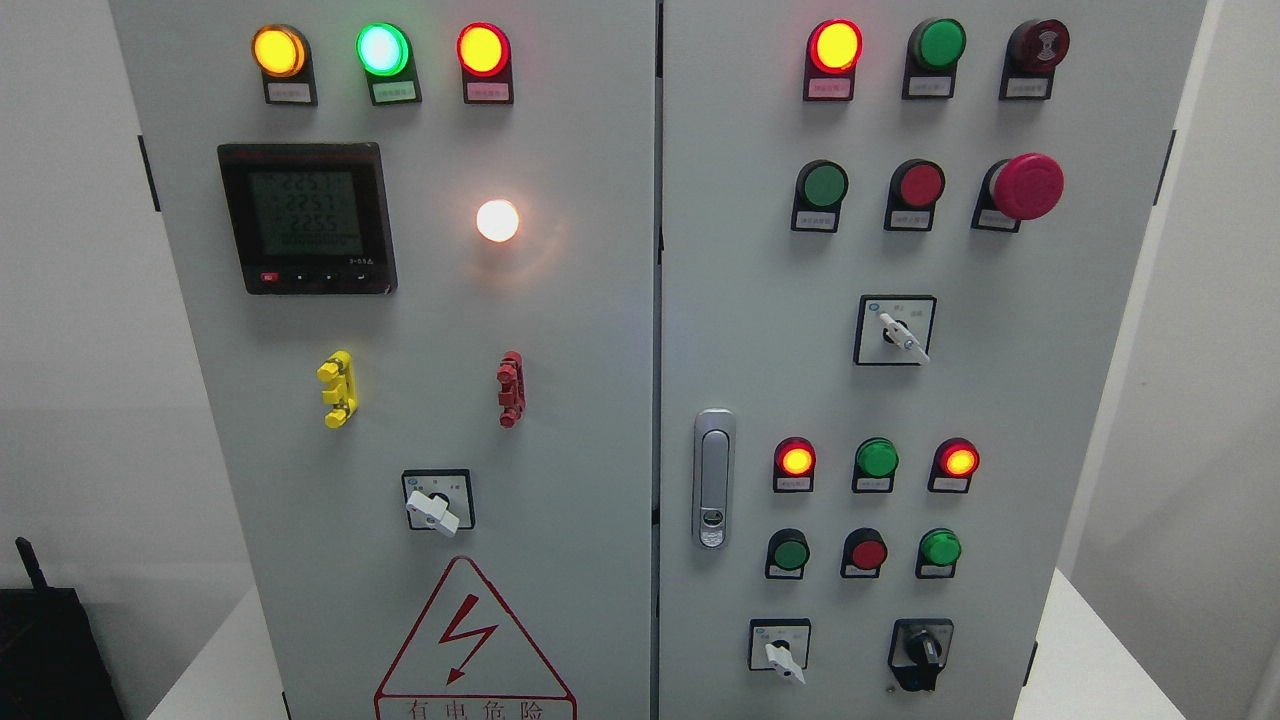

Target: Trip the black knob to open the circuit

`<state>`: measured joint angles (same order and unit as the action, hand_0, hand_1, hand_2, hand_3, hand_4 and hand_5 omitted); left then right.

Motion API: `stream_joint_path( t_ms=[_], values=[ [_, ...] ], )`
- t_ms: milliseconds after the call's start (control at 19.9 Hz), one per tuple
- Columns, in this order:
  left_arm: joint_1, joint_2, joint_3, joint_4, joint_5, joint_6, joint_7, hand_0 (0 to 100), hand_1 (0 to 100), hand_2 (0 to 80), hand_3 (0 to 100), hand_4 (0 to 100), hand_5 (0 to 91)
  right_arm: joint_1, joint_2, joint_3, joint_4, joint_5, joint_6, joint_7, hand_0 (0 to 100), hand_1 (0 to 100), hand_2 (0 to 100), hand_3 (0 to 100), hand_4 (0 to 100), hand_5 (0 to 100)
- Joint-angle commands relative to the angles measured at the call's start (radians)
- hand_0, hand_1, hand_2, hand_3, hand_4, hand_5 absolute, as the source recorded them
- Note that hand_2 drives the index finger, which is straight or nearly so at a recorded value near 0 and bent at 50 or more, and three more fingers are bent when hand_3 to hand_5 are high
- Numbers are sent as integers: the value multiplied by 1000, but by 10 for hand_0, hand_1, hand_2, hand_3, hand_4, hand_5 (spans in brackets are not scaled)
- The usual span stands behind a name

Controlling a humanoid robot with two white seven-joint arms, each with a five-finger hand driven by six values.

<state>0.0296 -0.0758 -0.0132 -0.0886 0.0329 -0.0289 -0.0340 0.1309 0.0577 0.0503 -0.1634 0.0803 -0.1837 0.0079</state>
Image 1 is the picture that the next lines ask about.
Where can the green indicator lower middle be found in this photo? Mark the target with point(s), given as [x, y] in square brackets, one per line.
[875, 465]

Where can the green push button lower right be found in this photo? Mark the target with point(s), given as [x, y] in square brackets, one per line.
[937, 554]

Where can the white selector switch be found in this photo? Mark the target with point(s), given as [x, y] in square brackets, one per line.
[894, 330]
[780, 646]

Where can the grey right cabinet door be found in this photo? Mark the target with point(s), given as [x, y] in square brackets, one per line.
[760, 320]

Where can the green indicator top right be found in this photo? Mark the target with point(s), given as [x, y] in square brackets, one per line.
[934, 49]

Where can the red push button lower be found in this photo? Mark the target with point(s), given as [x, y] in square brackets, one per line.
[864, 554]

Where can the red terminal connector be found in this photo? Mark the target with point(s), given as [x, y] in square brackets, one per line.
[512, 391]

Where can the green push button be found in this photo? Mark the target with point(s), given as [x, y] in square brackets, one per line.
[820, 188]
[787, 554]
[937, 554]

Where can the green push button lower left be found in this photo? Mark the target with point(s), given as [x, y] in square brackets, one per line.
[787, 554]

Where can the black knob selector switch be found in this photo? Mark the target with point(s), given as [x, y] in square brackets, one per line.
[919, 652]

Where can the red lit indicator lower right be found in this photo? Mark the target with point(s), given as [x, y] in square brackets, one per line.
[954, 465]

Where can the red emergency stop button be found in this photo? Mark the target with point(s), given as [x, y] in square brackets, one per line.
[1018, 190]

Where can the grey cabinet door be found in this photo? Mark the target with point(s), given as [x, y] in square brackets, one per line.
[760, 320]
[563, 500]

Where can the white selector switch bottom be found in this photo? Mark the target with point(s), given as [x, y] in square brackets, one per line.
[780, 646]

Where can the red push button upper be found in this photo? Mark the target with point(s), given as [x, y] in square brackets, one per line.
[915, 188]

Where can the yellow terminal connector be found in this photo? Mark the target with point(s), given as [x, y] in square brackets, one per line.
[337, 374]

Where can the red lit indicator lower left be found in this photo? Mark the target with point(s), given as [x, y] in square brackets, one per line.
[794, 466]

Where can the green push button upper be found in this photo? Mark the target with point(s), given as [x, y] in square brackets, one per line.
[820, 188]

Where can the dark red buzzer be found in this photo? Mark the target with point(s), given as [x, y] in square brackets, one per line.
[1034, 50]

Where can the white selector switch left door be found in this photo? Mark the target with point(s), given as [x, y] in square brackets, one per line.
[440, 500]

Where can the red lit indicator light left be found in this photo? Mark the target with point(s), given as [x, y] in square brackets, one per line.
[486, 64]

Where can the red lit indicator top right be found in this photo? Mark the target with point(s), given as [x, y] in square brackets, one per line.
[832, 54]

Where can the red triangle warning sticker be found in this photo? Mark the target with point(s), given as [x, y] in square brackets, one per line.
[469, 657]

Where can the white lit indicator lamp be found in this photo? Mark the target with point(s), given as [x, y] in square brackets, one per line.
[497, 220]

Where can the grey left cabinet door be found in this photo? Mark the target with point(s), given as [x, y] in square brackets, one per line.
[563, 500]

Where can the black digital power meter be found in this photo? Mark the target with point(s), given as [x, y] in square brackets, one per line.
[309, 218]

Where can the white selector switch upper right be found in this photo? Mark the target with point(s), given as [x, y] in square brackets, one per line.
[894, 330]

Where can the black device with antenna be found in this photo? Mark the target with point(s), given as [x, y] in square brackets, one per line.
[51, 666]

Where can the green lit indicator light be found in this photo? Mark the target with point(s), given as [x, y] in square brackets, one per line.
[386, 55]

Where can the yellow indicator light top left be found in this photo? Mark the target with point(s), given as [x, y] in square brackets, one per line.
[284, 58]

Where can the red push button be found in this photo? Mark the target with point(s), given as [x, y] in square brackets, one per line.
[915, 188]
[864, 554]

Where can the silver door handle lock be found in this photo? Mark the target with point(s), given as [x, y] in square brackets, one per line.
[712, 476]

